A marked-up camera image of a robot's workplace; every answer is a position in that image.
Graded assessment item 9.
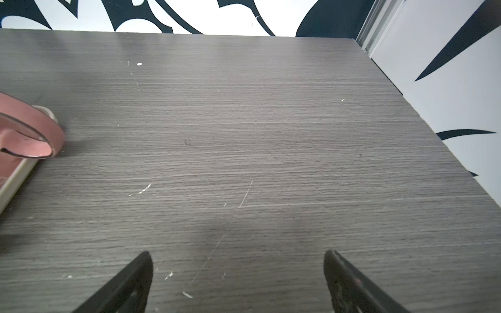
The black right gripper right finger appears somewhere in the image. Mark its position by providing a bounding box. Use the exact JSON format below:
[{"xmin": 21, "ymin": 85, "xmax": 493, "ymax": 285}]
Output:
[{"xmin": 324, "ymin": 250, "xmax": 408, "ymax": 312}]

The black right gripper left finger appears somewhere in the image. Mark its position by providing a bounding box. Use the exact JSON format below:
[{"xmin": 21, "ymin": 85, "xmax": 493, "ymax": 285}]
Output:
[{"xmin": 74, "ymin": 251, "xmax": 153, "ymax": 312}]

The pink patterned mug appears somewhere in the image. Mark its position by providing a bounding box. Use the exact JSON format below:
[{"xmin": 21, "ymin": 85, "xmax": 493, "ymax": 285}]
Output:
[{"xmin": 1, "ymin": 93, "xmax": 65, "ymax": 185}]

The beige plastic tray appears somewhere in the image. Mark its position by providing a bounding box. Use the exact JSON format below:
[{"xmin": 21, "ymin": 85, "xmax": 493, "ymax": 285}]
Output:
[{"xmin": 0, "ymin": 104, "xmax": 59, "ymax": 215}]

